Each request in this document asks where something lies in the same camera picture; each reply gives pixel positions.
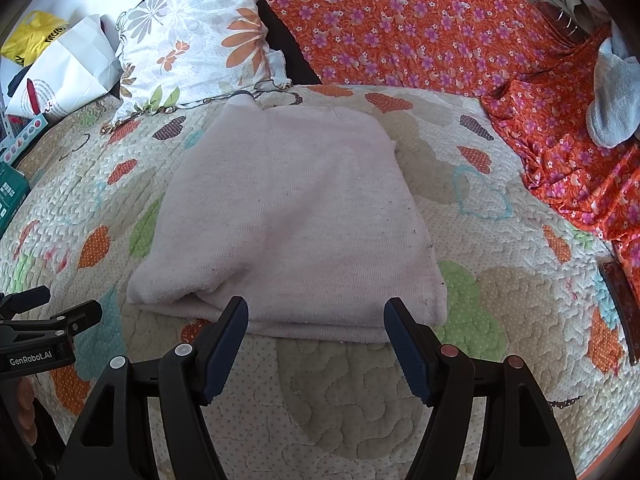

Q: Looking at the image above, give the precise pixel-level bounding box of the grey white towel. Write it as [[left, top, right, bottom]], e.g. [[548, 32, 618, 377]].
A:
[[585, 36, 640, 149]]

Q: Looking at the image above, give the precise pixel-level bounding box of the person's left hand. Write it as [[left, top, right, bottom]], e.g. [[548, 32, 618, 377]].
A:
[[12, 376, 42, 445]]

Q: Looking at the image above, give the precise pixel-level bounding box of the green box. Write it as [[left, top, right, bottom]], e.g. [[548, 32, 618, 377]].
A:
[[0, 160, 32, 237]]

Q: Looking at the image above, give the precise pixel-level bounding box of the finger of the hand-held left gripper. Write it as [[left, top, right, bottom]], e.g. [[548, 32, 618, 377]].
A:
[[0, 285, 52, 322], [0, 299, 104, 337]]

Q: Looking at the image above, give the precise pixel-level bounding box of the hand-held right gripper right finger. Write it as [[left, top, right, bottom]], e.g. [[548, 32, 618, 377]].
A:
[[383, 297, 577, 480]]

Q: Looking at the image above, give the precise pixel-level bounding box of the white paper bag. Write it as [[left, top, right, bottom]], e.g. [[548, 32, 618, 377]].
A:
[[7, 14, 124, 122]]

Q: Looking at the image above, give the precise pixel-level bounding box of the white floral pillow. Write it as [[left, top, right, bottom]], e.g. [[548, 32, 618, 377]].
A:
[[107, 0, 294, 129]]

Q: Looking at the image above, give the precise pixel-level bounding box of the paint palette box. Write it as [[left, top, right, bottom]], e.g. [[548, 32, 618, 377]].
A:
[[0, 114, 49, 167]]

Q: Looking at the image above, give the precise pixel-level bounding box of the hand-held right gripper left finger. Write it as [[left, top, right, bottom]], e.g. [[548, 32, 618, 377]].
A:
[[57, 296, 249, 480]]

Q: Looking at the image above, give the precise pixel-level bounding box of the quilted heart print bedspread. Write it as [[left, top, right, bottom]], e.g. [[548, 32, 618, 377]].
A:
[[0, 82, 640, 480]]

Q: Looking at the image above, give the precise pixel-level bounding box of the pink knit baby sweater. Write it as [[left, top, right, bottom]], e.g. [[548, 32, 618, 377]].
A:
[[125, 97, 447, 345]]

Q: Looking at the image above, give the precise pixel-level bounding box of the orange floral cloth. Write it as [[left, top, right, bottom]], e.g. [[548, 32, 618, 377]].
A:
[[262, 0, 640, 282]]

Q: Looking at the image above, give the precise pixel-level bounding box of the yellow plastic bag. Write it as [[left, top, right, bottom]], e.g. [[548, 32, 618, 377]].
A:
[[0, 10, 69, 67]]

